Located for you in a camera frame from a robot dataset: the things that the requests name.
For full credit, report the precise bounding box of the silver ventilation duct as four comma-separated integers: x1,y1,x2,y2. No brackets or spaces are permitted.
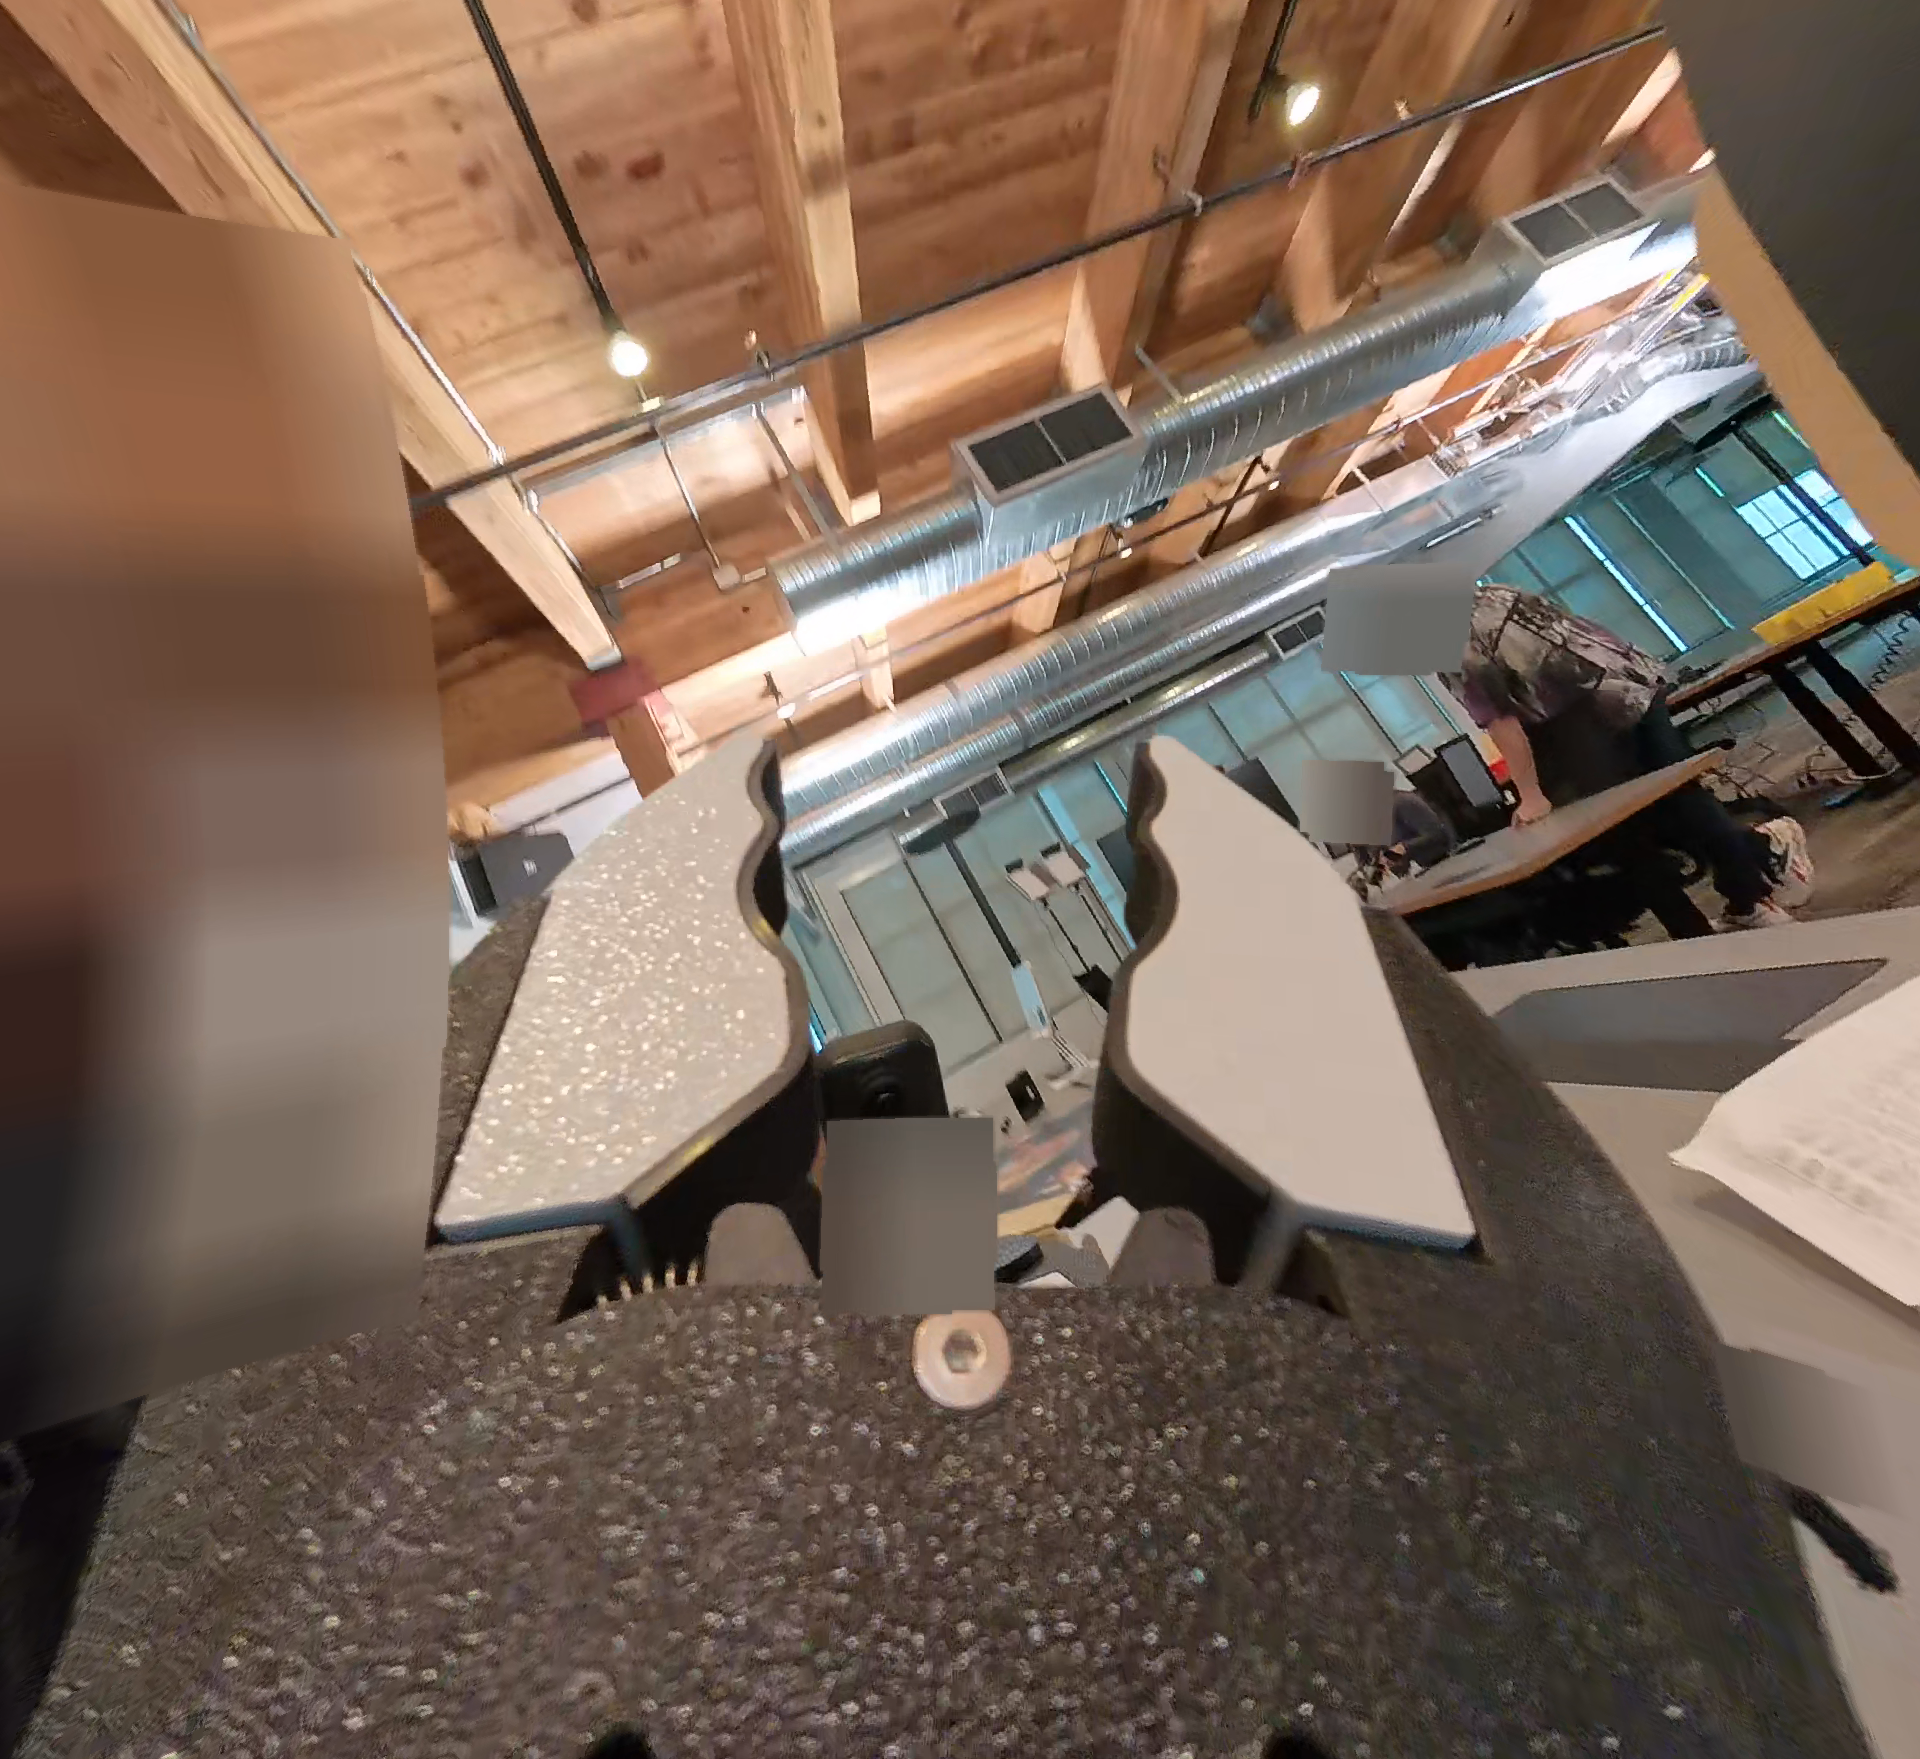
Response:
775,335,1772,845
766,163,1681,656

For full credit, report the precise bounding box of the dark desk cable cover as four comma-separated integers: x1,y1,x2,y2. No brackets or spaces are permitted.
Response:
1492,958,1886,1094

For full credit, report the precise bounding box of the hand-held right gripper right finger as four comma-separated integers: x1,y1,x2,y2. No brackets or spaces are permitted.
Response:
1096,733,1480,1286

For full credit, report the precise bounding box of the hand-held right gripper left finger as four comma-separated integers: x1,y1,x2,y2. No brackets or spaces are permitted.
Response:
436,728,818,1250

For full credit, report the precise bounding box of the white printed paper sheet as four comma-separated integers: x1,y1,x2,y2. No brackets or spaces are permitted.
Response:
1674,974,1920,1310

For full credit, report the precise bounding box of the wooden office desk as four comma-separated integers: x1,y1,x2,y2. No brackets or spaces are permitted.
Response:
1666,575,1920,787
1365,756,1712,921

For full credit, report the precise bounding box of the yellow box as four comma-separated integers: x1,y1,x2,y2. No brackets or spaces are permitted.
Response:
1757,560,1920,644

